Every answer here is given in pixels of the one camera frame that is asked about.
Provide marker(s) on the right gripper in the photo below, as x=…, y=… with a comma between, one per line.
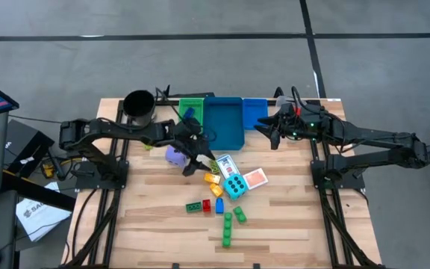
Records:
x=304, y=125

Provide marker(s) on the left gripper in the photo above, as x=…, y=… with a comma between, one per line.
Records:
x=189, y=136

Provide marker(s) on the yellow eight-stud brick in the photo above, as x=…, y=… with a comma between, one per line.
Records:
x=212, y=178

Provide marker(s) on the purple foam die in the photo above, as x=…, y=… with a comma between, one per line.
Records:
x=174, y=157

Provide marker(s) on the yellow single-stud block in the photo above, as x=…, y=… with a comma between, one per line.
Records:
x=216, y=190

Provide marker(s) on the turquoise foam die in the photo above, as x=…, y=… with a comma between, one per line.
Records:
x=234, y=186

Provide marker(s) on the small red brick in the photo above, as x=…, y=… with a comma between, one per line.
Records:
x=206, y=205

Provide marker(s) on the blue single-stud block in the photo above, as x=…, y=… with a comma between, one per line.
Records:
x=219, y=206

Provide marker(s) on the green two-stud block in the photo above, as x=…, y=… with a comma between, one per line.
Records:
x=240, y=214

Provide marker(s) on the long green four-stud block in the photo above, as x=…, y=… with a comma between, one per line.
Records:
x=227, y=229

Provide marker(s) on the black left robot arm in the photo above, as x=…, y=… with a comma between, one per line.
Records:
x=125, y=130

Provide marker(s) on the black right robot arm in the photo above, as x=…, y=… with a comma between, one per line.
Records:
x=379, y=135

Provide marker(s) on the small blue plastic bin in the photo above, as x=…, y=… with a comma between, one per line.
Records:
x=254, y=112

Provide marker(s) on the white blue playing card box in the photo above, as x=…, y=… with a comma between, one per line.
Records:
x=227, y=164

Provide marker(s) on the large teal plastic tray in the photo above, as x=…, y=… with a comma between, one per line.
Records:
x=223, y=125

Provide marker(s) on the green mesh basket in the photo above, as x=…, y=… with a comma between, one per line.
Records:
x=197, y=106

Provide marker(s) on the black round cup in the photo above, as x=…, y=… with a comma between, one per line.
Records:
x=138, y=104

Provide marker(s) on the yellow black tool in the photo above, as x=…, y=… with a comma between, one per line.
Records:
x=48, y=170

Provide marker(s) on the black desk beam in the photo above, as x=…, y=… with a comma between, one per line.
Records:
x=36, y=190

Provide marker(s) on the white printed paper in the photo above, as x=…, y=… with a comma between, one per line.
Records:
x=41, y=218

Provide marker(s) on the black equipment case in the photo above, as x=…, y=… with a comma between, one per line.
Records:
x=21, y=140

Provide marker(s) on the black camera bracket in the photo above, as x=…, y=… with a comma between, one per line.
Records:
x=192, y=95

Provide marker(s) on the black aluminium table frame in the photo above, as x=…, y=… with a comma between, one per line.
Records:
x=119, y=110

